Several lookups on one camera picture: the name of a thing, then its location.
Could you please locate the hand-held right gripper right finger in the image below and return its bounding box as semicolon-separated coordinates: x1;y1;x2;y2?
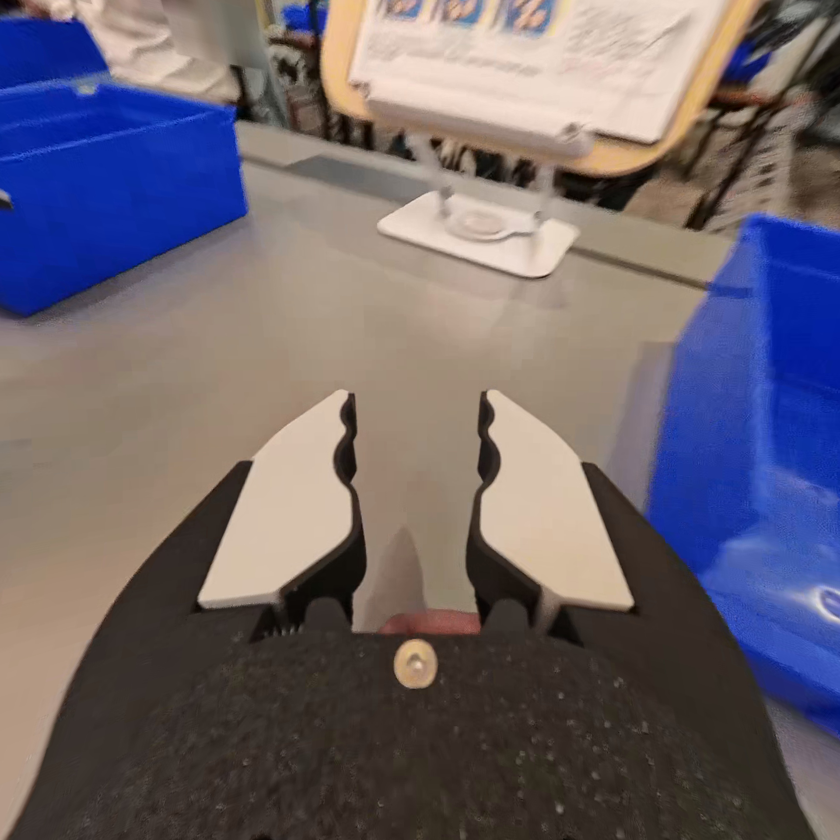
467;388;636;636

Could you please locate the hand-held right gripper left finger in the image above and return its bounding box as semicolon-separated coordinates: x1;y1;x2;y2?
197;389;367;636

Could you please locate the blue plastic bin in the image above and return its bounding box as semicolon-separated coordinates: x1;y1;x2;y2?
0;82;249;317
646;213;840;719
0;16;109;89

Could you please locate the person's right hand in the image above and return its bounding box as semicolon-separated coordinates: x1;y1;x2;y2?
379;609;481;636

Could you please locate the wood and white document stand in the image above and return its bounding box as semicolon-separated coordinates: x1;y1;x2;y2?
322;0;765;280

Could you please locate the printed instruction sheet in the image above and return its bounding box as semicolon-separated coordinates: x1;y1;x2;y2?
348;0;732;145

